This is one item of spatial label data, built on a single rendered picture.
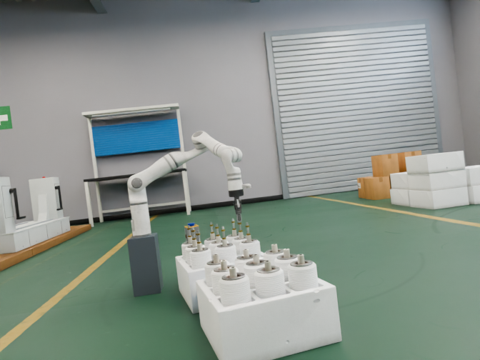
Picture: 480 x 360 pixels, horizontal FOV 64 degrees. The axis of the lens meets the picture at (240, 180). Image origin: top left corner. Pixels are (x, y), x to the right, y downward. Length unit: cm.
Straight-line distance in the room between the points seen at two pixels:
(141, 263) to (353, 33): 660
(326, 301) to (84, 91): 662
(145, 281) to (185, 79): 551
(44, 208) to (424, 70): 691
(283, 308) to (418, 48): 750
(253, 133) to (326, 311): 600
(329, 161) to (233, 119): 194
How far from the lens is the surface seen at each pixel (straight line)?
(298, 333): 129
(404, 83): 811
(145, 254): 208
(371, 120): 768
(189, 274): 169
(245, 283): 122
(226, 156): 185
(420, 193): 434
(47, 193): 543
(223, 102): 716
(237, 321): 120
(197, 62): 732
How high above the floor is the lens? 57
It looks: 1 degrees down
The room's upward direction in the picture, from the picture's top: 7 degrees counter-clockwise
